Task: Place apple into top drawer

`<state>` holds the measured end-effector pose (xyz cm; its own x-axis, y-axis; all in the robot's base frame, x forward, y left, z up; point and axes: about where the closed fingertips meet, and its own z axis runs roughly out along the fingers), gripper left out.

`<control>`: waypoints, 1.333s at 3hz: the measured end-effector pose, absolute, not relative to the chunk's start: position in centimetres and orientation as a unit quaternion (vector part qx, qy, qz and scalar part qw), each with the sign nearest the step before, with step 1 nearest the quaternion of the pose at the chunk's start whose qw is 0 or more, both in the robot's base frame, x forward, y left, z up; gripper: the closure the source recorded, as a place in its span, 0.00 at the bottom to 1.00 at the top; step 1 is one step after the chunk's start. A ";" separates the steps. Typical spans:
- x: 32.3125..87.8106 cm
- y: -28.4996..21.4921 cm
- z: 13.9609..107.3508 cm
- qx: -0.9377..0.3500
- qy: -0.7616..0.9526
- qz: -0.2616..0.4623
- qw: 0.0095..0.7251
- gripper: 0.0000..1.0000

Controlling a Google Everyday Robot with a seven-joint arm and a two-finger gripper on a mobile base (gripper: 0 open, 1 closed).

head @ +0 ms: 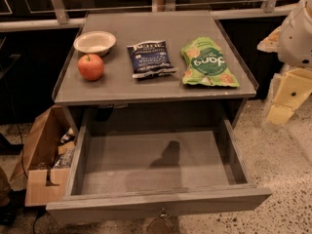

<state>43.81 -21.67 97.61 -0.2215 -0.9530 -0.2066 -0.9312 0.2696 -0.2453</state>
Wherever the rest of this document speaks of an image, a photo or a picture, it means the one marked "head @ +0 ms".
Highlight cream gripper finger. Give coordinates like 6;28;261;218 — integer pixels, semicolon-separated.
267;68;312;125

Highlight red apple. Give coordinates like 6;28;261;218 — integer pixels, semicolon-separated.
78;54;104;81

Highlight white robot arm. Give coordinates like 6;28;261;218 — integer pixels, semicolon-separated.
257;0;312;125

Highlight open grey top drawer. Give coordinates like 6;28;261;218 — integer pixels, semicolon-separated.
47;111;272;223

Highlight green snack bag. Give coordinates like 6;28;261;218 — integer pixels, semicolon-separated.
181;37;240;88

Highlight grey cabinet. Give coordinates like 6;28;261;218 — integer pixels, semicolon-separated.
55;11;256;136

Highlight dark blue chip bag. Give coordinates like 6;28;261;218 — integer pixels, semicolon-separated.
127;40;177;79

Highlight white paper bowl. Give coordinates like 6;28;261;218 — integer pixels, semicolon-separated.
73;31;116;56

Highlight snack packets in box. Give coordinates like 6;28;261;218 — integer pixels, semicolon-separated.
53;128;75;169

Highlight metal window railing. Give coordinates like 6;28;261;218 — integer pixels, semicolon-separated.
0;0;299;32

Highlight drawer handle tag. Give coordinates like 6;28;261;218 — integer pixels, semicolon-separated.
146;208;174;234

